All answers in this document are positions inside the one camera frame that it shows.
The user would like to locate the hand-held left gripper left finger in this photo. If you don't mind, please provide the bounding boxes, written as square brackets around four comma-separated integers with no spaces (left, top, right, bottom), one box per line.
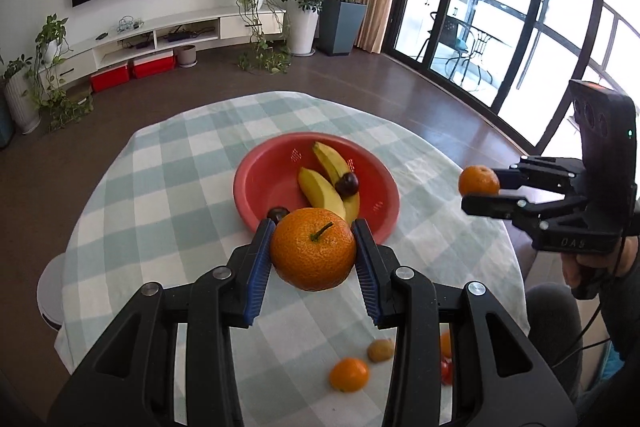
[47,218,277,427]

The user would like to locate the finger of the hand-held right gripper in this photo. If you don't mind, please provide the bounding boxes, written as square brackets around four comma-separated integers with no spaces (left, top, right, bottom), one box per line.
[461,192,587,235]
[492,156,586,195]

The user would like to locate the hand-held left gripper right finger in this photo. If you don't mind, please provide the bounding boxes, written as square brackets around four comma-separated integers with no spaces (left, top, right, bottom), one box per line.
[350,218,578,427]

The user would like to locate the brown kiwi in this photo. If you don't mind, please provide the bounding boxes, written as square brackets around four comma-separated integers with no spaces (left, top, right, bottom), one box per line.
[367,339,396,363]

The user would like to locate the red plastic bowl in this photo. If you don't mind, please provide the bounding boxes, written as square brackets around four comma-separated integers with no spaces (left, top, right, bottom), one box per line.
[233,132,401,245]

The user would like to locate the smooth yellow banana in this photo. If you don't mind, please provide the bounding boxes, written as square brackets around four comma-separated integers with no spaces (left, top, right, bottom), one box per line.
[298,167,347,220]

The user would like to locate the spotted yellow banana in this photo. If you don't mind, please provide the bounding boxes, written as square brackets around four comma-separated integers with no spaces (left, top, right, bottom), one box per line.
[312,141,361,223]

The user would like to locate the person's right forearm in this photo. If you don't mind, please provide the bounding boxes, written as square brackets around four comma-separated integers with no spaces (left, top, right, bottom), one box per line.
[597,257,640,363]

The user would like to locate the person's right hand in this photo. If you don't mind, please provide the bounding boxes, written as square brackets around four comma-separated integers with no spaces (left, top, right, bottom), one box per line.
[561,234,640,290]

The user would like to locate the green white checked tablecloth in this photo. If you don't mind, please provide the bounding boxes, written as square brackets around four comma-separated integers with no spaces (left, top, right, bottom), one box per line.
[54,91,531,427]

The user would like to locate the person's leg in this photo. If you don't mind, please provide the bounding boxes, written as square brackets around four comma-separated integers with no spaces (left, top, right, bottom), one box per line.
[525,283,585,408]

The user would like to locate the black framed sliding glass door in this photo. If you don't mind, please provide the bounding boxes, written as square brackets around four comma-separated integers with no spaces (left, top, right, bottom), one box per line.
[385,0,640,168]

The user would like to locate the black balcony table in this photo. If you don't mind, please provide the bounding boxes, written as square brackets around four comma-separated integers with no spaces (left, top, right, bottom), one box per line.
[465,27,506,88]

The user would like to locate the black balcony chair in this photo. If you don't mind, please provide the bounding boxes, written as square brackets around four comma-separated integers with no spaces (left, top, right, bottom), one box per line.
[417,14,476,82]

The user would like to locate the blue fabric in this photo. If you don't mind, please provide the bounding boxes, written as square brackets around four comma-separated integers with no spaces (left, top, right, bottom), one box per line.
[582,342,628,400]

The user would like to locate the red storage box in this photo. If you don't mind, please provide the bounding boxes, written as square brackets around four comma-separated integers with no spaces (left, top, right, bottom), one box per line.
[91,63,131,92]
[132,52,176,79]

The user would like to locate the small tree in white pot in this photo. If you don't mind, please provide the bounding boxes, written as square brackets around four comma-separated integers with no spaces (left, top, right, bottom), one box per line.
[276,0,323,56]

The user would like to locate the white television cabinet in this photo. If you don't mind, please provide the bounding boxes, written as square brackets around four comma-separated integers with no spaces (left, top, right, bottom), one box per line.
[60,6,287,82]

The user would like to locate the plant in white ribbed pot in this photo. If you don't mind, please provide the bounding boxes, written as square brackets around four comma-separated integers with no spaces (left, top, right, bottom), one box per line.
[0,54,43,135]

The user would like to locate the trailing pothos in white pot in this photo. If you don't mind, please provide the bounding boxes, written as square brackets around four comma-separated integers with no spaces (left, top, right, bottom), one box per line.
[22,13,96,132]

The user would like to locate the black cable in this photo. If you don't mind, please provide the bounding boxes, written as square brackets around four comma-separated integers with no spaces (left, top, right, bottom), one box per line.
[552,237,628,368]

